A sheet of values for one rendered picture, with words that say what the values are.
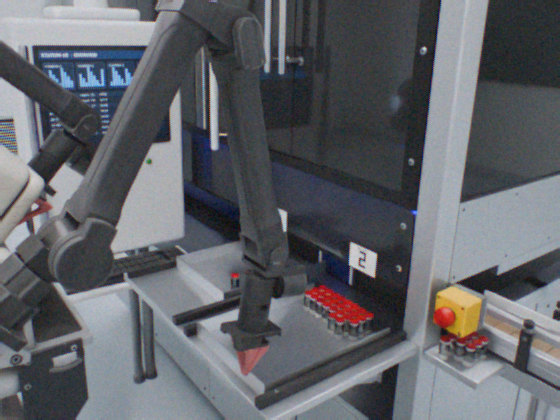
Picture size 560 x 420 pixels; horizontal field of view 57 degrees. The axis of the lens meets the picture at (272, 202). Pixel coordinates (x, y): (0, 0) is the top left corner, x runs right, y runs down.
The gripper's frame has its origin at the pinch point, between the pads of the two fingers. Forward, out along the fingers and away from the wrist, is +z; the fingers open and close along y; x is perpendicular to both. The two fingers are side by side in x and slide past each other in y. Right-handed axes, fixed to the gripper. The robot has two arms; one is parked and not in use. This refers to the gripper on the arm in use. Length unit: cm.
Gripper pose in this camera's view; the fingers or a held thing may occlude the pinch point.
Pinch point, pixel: (244, 370)
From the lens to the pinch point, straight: 103.3
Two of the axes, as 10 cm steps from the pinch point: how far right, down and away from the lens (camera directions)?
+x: -5.9, -2.6, 7.6
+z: -1.5, 9.7, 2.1
